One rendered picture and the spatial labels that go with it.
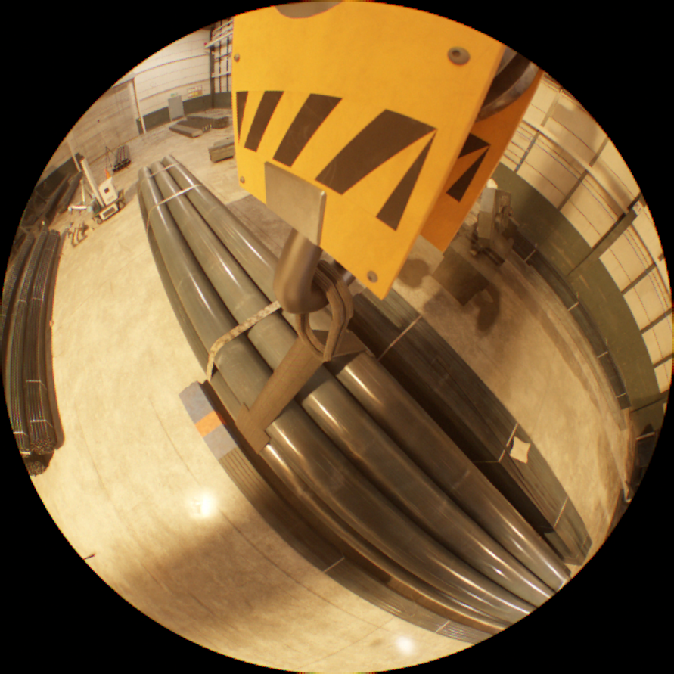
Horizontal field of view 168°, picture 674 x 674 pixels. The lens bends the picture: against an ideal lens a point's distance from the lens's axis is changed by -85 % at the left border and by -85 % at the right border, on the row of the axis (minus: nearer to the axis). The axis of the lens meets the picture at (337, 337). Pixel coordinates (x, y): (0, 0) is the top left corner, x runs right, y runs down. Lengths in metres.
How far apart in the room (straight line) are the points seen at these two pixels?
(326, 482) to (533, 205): 7.20
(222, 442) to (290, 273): 1.97
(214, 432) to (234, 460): 0.30
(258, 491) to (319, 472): 1.41
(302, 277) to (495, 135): 0.22
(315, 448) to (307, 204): 0.65
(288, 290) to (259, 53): 0.23
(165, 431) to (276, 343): 2.00
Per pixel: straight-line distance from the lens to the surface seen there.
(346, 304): 0.31
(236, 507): 2.36
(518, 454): 2.62
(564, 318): 6.05
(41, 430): 4.01
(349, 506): 0.76
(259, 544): 2.46
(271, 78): 0.20
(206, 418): 2.19
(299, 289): 0.25
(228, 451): 2.11
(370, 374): 0.78
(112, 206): 6.58
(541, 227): 7.33
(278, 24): 0.20
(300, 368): 0.54
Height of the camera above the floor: 2.17
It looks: 63 degrees down
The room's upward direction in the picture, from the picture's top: 18 degrees clockwise
